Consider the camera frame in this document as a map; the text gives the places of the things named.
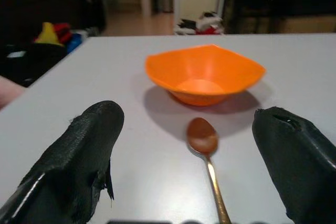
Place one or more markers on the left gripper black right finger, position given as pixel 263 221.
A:
pixel 302 171

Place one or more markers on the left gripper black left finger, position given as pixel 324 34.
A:
pixel 78 155

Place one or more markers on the black chair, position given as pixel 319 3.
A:
pixel 31 64

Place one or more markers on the brown metal spoon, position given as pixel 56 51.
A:
pixel 202 136

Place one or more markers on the blue bag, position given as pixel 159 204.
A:
pixel 74 41

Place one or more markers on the yellow cloth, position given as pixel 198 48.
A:
pixel 47 35

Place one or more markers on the red cloth bundle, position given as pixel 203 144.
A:
pixel 64 31

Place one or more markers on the orange plastic bowl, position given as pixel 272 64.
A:
pixel 204 72

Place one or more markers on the black shelf unit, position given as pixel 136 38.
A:
pixel 283 1

